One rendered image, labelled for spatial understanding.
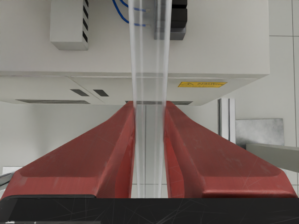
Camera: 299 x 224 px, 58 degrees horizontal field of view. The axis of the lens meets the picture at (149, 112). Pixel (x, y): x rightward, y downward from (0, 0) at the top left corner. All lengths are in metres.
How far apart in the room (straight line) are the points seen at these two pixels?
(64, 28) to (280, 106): 0.95
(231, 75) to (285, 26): 0.82
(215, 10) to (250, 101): 0.70
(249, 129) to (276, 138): 0.11
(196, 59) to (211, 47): 0.03
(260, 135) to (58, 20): 0.90
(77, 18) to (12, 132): 0.80
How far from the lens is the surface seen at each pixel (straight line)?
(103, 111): 1.08
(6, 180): 1.10
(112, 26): 0.49
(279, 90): 1.21
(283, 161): 0.87
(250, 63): 0.50
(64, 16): 0.46
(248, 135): 1.14
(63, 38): 0.45
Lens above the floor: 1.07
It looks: 86 degrees down
